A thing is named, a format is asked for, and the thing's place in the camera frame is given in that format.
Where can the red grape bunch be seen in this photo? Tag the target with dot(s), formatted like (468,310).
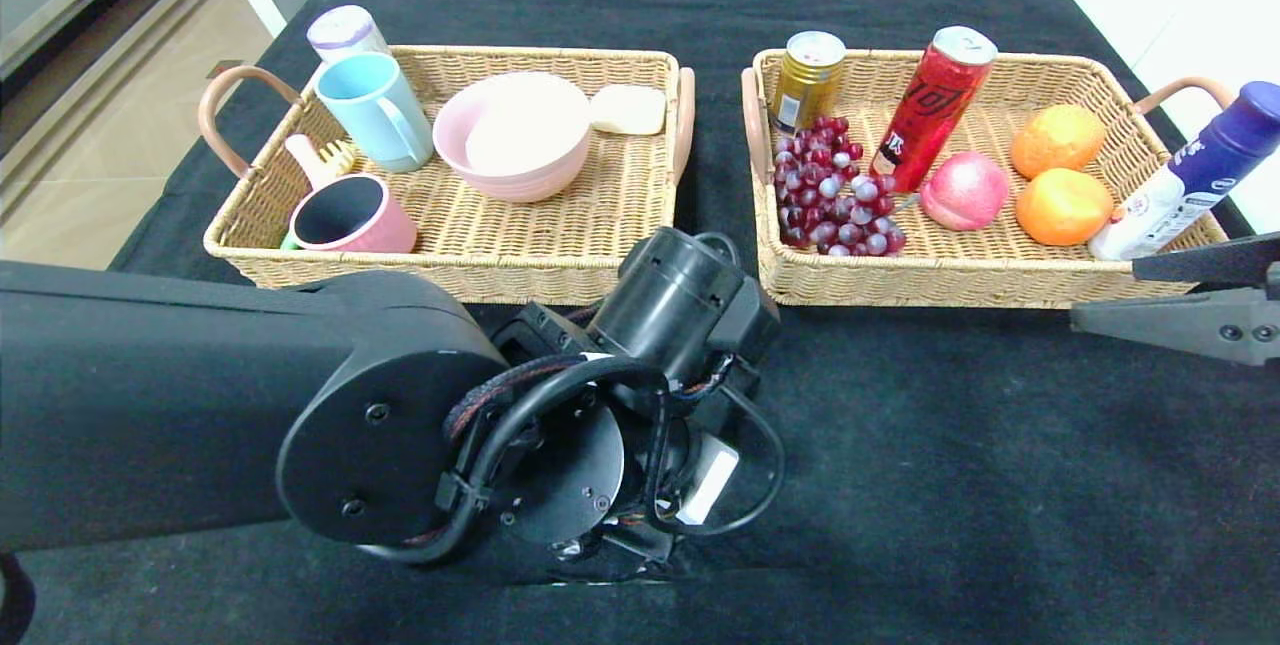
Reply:
(830,195)

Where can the white soap bar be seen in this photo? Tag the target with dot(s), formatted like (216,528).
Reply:
(628,109)

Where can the pink bowl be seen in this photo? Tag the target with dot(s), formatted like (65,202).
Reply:
(510,189)

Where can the light blue mug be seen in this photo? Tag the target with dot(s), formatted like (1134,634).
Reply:
(365,115)

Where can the black tablecloth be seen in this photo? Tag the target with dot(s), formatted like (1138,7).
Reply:
(1000,475)

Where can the wicker basket holding tableware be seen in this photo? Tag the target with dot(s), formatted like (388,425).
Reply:
(560,225)

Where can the wicker basket holding food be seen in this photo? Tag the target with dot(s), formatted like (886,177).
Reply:
(960,275)

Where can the red drink can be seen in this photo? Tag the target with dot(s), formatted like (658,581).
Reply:
(925,115)

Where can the gold drink can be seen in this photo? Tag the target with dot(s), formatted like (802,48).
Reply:
(805,87)

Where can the pink cup with black inside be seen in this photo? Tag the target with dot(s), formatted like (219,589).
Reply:
(390,230)

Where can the orange fruit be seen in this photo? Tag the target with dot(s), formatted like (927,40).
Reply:
(1062,207)
(1057,141)

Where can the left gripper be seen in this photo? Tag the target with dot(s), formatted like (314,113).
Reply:
(710,475)

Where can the pink peach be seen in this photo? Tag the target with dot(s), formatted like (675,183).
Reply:
(965,190)

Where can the white tube with lavender lid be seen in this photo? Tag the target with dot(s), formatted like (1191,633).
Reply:
(345,30)

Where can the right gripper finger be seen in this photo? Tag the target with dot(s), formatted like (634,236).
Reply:
(1225,261)
(1210,325)

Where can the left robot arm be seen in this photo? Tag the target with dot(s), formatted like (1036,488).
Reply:
(150,405)

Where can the white bottle with blue cap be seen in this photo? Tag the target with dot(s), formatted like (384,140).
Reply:
(1190,175)

